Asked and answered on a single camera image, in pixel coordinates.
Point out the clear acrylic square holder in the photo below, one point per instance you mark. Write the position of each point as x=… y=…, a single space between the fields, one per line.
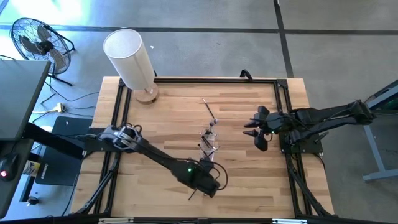
x=214 y=157

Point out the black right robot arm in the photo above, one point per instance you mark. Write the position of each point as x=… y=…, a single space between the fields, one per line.
x=326 y=116

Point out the white power strip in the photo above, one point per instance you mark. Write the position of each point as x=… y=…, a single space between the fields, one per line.
x=59 y=108

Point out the silver metal bracket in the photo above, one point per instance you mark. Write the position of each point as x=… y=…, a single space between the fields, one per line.
x=289 y=221
x=115 y=221

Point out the black floor plug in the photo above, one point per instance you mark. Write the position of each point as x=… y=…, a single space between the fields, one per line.
x=32 y=200

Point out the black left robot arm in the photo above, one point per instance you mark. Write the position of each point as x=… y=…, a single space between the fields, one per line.
x=161 y=158

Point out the dark grey desk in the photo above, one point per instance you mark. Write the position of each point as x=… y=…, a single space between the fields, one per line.
x=18 y=93

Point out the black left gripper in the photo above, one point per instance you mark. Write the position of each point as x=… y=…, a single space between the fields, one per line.
x=211 y=185

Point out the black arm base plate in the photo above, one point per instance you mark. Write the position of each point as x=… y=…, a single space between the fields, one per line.
x=311 y=148
x=93 y=145

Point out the white shade wooden base lamp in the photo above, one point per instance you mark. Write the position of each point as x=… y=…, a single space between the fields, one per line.
x=130 y=59

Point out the black desk support bar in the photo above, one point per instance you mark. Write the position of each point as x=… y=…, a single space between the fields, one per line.
x=46 y=138

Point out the short black rod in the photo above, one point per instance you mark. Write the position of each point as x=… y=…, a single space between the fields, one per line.
x=321 y=137

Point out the black computer tower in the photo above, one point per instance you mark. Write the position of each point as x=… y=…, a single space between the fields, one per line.
x=59 y=168

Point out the black computer mouse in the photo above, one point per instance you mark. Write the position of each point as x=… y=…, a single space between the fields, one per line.
x=7 y=166

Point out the black aluminium table frame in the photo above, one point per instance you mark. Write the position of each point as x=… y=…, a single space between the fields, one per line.
x=217 y=80

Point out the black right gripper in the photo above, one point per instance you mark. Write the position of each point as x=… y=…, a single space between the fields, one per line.
x=264 y=127

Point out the grey metal cart frame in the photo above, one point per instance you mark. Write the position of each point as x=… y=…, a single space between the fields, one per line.
x=373 y=149

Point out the white yellow container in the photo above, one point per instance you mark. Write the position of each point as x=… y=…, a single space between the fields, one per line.
x=30 y=168

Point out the black fluffy-head makeup brush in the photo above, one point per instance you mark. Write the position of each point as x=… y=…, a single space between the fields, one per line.
x=192 y=194

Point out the black floor fan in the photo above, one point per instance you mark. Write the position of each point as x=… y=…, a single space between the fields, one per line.
x=45 y=46

